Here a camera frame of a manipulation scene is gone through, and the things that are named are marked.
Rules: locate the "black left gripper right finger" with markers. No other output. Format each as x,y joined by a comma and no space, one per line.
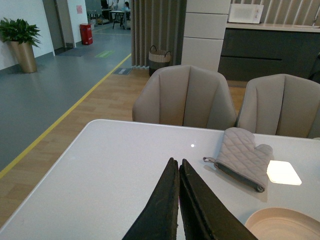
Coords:
204,216

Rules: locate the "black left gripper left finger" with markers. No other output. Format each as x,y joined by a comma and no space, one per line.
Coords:
159,218

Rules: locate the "beige round plate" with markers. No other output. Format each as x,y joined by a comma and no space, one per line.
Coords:
276,223

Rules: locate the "grey quilted oven mitt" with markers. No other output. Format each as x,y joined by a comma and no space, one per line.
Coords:
241,158

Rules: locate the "beige chair left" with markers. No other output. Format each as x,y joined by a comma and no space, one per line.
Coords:
186,95

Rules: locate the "beige chair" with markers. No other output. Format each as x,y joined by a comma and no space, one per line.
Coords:
186,95
281,105

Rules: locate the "beige chair right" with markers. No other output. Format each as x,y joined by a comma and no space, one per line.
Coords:
281,105

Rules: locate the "dark grey kitchen counter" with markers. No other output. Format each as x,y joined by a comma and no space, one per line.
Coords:
250,52

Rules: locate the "white tall cabinet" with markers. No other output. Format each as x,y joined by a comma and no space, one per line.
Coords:
204,31

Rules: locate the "grey pleated curtain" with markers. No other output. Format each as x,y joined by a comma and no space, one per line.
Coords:
159,23

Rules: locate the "red fire extinguisher box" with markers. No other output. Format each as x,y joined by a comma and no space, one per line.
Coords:
86,34

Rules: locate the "white microwave oven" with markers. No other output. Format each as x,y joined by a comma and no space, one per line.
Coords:
245,13

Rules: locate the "distant table with people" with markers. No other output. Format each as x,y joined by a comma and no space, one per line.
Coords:
116,12

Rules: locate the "potted green plant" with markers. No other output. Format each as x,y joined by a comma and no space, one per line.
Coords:
21,36

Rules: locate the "woven basket with handles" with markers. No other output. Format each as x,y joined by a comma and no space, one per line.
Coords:
157,59

